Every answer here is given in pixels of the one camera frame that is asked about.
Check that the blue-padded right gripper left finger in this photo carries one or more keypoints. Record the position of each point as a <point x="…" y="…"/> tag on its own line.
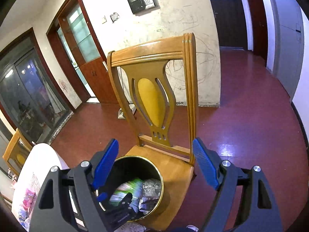
<point x="53" y="209"/>

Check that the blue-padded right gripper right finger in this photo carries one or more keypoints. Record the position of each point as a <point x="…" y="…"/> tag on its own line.
<point x="258" y="210"/>

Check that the white paper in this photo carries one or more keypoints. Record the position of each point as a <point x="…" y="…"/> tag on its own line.
<point x="132" y="227"/>

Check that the green snack wrapper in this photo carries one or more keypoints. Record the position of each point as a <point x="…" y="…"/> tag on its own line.
<point x="134" y="187"/>

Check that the clear plastic wrap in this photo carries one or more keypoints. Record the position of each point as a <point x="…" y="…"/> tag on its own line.
<point x="150" y="197"/>

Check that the black round trash bin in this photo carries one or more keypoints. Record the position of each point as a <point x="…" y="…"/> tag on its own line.
<point x="138" y="176"/>

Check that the wooden chair far side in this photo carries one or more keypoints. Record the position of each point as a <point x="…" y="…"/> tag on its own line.
<point x="16" y="153"/>

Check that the dark glass sliding door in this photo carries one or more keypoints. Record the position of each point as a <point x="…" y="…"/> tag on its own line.
<point x="30" y="96"/>

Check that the wooden chair holding bin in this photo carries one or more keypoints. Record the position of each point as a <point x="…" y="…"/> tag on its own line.
<point x="138" y="77"/>

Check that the red wooden kitchen door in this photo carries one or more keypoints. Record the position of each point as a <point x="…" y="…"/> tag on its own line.
<point x="76" y="48"/>

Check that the dark hallway door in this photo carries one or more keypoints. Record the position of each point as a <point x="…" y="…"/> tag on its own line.
<point x="230" y="23"/>

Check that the wall socket panel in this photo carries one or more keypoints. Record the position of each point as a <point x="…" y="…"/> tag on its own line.
<point x="114" y="17"/>

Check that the black wall intercom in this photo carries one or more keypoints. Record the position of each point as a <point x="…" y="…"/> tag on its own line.
<point x="138" y="6"/>

